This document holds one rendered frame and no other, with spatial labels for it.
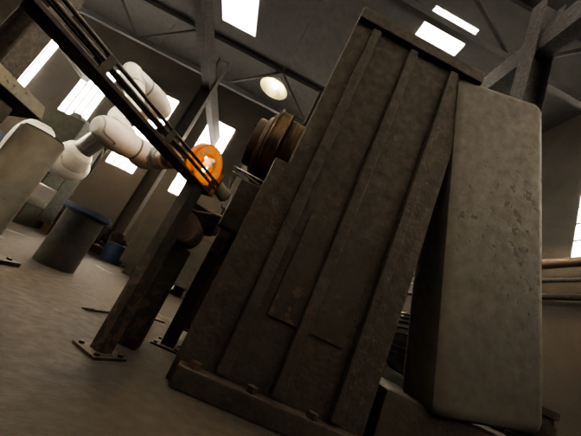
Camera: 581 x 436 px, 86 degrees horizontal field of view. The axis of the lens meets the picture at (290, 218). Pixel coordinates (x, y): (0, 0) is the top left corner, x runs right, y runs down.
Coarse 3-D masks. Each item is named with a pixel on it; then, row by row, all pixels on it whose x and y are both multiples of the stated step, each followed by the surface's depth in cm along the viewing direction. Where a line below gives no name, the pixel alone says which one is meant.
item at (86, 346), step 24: (0, 0) 59; (0, 24) 60; (192, 192) 111; (168, 216) 109; (168, 240) 107; (144, 264) 103; (144, 288) 103; (120, 312) 98; (96, 336) 97; (120, 336) 99; (96, 360) 90; (120, 360) 97
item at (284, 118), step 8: (280, 112) 160; (280, 120) 158; (288, 120) 160; (272, 128) 154; (280, 128) 156; (272, 136) 154; (280, 136) 155; (264, 144) 153; (272, 144) 154; (264, 152) 155; (272, 152) 155; (256, 160) 156; (264, 160) 156; (256, 168) 159; (264, 168) 158; (256, 176) 163; (256, 184) 169
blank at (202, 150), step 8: (200, 144) 112; (208, 144) 113; (200, 152) 111; (208, 152) 114; (216, 152) 117; (200, 160) 111; (216, 160) 118; (192, 168) 109; (200, 168) 112; (208, 168) 119; (216, 168) 119; (200, 176) 113; (208, 176) 117; (216, 176) 120
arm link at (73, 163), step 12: (156, 96) 164; (168, 108) 173; (72, 144) 168; (84, 144) 168; (96, 144) 170; (60, 156) 165; (72, 156) 167; (84, 156) 171; (60, 168) 167; (72, 168) 170; (84, 168) 175; (72, 180) 178
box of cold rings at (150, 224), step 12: (144, 228) 374; (156, 228) 377; (132, 240) 368; (144, 240) 371; (204, 240) 388; (132, 252) 365; (192, 252) 382; (204, 252) 386; (132, 264) 363; (192, 264) 380; (180, 276) 374; (192, 276) 377
